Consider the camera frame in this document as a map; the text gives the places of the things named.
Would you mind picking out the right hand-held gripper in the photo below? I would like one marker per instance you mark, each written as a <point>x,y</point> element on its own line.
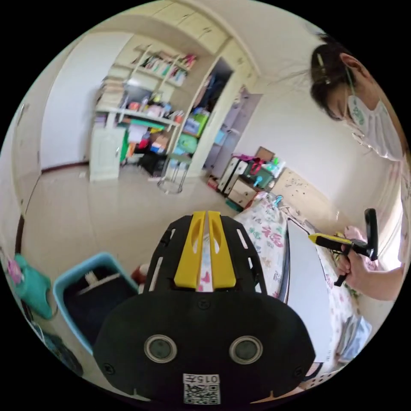
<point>359,246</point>

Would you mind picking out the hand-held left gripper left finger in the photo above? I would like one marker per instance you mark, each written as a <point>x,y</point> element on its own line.
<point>189,257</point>

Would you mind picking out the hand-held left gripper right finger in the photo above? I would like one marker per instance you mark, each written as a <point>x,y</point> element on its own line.
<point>221,260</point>

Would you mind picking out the person's right forearm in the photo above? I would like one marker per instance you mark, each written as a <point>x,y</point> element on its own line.
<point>382,284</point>

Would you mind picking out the person's right hand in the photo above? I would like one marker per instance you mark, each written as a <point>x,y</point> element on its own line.
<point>356,273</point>

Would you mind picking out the bed with printed sheet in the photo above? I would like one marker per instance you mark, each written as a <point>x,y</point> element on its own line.
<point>266,234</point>

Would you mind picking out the white flat folding board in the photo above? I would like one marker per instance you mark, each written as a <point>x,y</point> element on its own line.
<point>305,289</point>

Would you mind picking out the small drawer cabinet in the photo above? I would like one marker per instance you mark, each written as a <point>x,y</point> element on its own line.
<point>240,189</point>

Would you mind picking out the round metal stool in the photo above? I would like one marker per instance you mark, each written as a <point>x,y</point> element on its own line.
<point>175,175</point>

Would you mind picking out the blue basket with dark clothes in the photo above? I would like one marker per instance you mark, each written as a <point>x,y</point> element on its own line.
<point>96,298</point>

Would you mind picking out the light blue folded blanket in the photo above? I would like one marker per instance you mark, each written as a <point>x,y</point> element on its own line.
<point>356,337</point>

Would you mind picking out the person's body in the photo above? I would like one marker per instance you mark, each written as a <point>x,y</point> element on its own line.
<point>330,86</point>

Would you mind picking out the cream wardrobe cupboard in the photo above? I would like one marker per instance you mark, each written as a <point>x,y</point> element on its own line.
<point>208,106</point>

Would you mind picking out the white desk shelf with books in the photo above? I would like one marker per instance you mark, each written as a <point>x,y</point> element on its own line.
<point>144,109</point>

